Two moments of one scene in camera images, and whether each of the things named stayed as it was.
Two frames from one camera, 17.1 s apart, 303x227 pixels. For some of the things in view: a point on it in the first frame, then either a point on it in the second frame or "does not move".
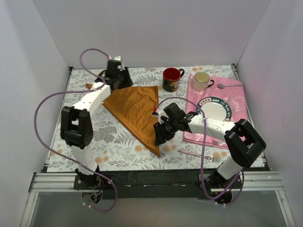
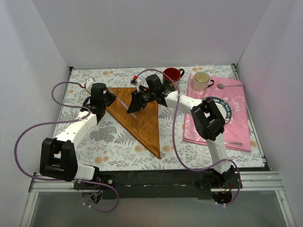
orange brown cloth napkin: x=134 y=107 does not move
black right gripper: x=158 y=184 does not move
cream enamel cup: x=201 y=81 does not move
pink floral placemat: x=233 y=91 does not move
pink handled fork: x=211 y=159 to x=126 y=107
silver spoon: x=222 y=86 does not move
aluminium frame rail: x=49 y=182 does not move
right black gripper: x=164 y=129 to x=139 y=98
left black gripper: x=123 y=79 to x=110 y=98
